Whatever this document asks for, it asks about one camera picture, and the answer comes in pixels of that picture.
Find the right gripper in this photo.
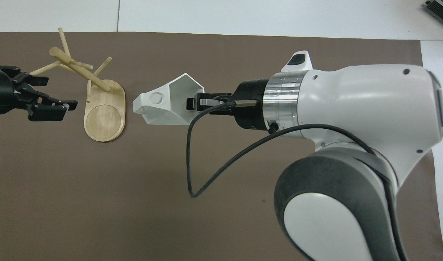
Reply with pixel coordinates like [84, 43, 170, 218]
[217, 79, 269, 132]

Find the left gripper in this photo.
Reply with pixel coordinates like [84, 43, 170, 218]
[0, 65, 78, 122]

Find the white angular cup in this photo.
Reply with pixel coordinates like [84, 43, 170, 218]
[132, 73, 205, 126]

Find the wooden cup rack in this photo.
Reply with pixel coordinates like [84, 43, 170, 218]
[29, 27, 126, 142]

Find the grey ribbed metal box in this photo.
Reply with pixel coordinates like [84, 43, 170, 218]
[424, 0, 443, 22]

